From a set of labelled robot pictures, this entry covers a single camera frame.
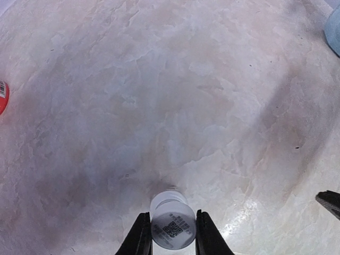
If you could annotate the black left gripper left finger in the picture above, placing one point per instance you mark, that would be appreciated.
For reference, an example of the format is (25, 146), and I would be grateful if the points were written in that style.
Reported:
(139, 239)

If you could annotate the red cylindrical can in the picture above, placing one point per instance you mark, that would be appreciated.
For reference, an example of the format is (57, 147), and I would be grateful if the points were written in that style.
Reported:
(4, 96)

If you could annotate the light blue mug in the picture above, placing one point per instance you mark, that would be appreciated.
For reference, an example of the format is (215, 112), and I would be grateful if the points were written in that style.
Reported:
(332, 30)

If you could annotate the small white bottle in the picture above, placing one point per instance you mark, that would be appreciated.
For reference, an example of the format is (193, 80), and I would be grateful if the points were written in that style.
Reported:
(173, 222)

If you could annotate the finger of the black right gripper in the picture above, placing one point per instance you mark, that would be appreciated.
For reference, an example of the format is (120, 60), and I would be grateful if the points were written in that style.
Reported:
(330, 200)

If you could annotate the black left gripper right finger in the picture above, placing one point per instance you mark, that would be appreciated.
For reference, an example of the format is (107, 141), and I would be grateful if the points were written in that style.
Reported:
(208, 240)

